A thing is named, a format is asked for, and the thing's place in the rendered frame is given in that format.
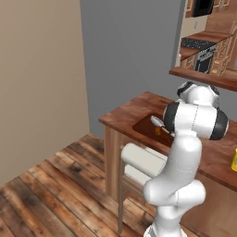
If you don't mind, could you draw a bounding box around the black microwave oven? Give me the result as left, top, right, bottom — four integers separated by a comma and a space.
192, 0, 215, 19

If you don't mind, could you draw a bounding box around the yellow container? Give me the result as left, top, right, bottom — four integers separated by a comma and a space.
231, 147, 237, 172

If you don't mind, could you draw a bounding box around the wooden dining counter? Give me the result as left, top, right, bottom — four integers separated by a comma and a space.
98, 91, 237, 237

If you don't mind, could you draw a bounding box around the wooden wall cupboards run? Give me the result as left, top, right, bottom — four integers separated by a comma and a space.
184, 0, 237, 19

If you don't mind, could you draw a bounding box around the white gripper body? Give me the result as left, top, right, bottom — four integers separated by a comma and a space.
150, 115, 176, 138

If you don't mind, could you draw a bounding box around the white cushioned wooden stool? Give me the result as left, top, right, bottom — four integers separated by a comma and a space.
118, 143, 169, 236

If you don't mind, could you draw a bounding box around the black oven with hob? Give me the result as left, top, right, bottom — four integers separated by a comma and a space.
181, 37, 218, 74

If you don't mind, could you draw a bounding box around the dark brown tray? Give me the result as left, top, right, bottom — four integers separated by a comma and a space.
131, 113, 176, 148

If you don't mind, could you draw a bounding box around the wooden raised counter ledge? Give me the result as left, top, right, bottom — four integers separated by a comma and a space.
168, 67, 237, 93

